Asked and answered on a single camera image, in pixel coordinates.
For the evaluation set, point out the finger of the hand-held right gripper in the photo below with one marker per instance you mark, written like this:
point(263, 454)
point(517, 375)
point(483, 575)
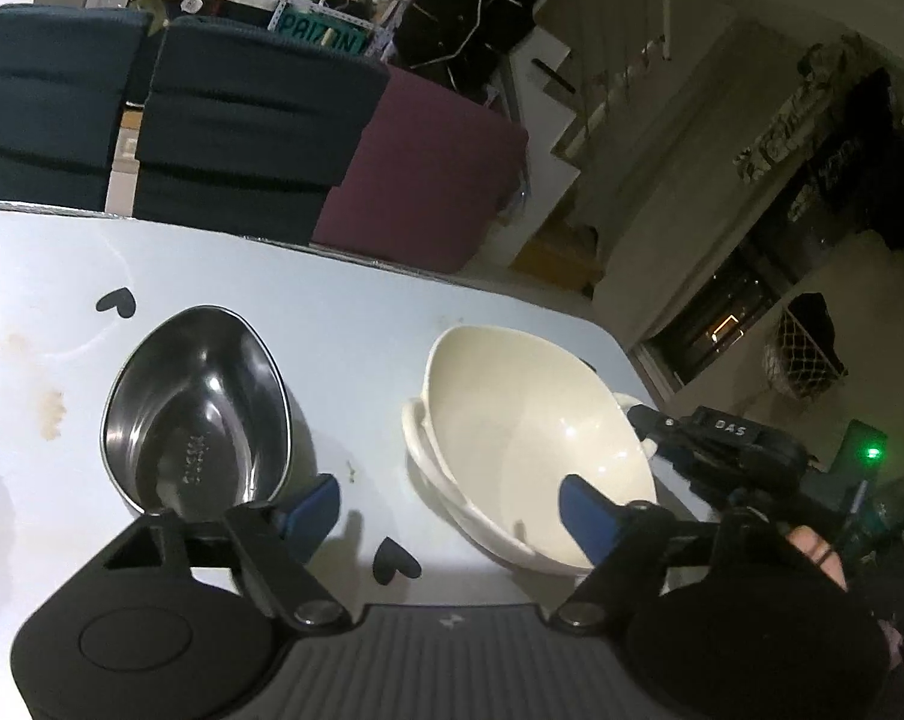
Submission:
point(658, 424)
point(673, 461)

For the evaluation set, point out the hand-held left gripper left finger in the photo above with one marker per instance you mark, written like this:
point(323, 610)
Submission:
point(313, 506)

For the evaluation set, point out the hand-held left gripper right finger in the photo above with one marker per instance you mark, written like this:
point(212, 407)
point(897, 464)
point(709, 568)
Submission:
point(587, 525)

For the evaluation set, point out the round steel bowl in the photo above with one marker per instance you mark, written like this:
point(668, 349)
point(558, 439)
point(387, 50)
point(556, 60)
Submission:
point(197, 412)

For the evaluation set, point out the person's right hand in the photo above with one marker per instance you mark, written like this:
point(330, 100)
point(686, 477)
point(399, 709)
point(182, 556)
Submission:
point(841, 615)

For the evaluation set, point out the net basket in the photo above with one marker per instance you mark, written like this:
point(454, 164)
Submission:
point(800, 360)

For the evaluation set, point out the hanging dark clothes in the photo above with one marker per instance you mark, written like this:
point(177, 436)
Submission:
point(886, 165)

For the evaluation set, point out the maroon chair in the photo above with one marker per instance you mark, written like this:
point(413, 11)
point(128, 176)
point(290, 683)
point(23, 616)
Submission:
point(429, 172)

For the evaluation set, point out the dark blue chair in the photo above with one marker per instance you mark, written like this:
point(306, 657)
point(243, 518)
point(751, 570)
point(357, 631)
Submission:
point(249, 135)
point(43, 105)

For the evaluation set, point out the black vest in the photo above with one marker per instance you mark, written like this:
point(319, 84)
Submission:
point(474, 7)

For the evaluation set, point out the teal sign plate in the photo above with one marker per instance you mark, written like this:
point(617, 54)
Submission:
point(320, 26)

